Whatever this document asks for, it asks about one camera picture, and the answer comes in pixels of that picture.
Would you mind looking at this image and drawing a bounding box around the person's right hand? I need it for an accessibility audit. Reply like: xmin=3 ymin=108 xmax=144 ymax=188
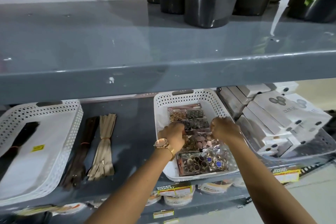
xmin=211 ymin=117 xmax=244 ymax=144

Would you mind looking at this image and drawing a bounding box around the person's left hand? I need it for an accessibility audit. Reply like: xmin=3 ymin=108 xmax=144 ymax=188
xmin=157 ymin=122 xmax=186 ymax=151

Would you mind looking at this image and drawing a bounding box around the packet of gold and dark buttons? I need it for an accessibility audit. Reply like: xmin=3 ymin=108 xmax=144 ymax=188
xmin=167 ymin=103 xmax=212 ymax=133

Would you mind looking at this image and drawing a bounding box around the person's right forearm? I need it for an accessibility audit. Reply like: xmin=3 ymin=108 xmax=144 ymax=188
xmin=221 ymin=133 xmax=319 ymax=224

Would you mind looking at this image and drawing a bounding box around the person's left forearm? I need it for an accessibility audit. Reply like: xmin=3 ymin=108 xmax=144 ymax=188
xmin=84 ymin=141 xmax=182 ymax=224

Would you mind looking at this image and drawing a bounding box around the gold wristwatch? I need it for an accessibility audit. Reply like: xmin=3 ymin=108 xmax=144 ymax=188
xmin=153 ymin=138 xmax=169 ymax=151

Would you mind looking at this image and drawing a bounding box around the packet of pink round buttons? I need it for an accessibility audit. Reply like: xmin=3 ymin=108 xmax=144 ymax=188
xmin=181 ymin=131 xmax=219 ymax=154

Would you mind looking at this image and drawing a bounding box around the white perforated plastic basket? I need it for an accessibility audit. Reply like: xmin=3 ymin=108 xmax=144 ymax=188
xmin=153 ymin=89 xmax=241 ymax=182
xmin=0 ymin=99 xmax=84 ymax=206

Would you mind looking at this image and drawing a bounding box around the packet of blue and gold buttons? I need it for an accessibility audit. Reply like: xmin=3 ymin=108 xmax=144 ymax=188
xmin=175 ymin=148 xmax=230 ymax=177

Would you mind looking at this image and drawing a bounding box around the stack of white boxes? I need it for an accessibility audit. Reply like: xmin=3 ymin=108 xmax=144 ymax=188
xmin=217 ymin=82 xmax=333 ymax=158

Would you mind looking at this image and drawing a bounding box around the white jar with orange label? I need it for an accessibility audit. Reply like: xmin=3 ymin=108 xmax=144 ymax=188
xmin=163 ymin=185 xmax=196 ymax=207
xmin=145 ymin=190 xmax=162 ymax=206
xmin=197 ymin=181 xmax=233 ymax=196

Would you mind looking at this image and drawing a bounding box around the yellow and red price label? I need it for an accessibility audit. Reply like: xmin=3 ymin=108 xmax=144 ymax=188
xmin=153 ymin=210 xmax=172 ymax=219
xmin=271 ymin=166 xmax=301 ymax=184
xmin=156 ymin=183 xmax=193 ymax=197

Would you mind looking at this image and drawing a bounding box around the beige zipper bundle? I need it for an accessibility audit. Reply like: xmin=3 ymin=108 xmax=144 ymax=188
xmin=86 ymin=113 xmax=117 ymax=182

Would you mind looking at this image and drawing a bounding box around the brown zipper bundle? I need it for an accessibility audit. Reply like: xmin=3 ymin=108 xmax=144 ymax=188
xmin=60 ymin=116 xmax=101 ymax=190

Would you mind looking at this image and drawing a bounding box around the grey metal shelf rack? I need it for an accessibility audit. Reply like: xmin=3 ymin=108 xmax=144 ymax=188
xmin=0 ymin=0 xmax=336 ymax=224

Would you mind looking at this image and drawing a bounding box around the grey perforated plastic basket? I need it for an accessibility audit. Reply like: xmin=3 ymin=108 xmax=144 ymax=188
xmin=244 ymin=126 xmax=336 ymax=167

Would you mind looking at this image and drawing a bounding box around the white paper strip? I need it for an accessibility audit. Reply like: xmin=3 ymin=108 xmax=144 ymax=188
xmin=270 ymin=0 xmax=303 ymax=36

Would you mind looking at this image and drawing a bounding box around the black zipper bundle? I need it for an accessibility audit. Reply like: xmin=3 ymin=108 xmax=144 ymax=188
xmin=0 ymin=121 xmax=40 ymax=181

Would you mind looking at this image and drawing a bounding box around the gold bangle bracelet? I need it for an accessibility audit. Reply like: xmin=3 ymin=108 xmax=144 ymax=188
xmin=166 ymin=145 xmax=176 ymax=162

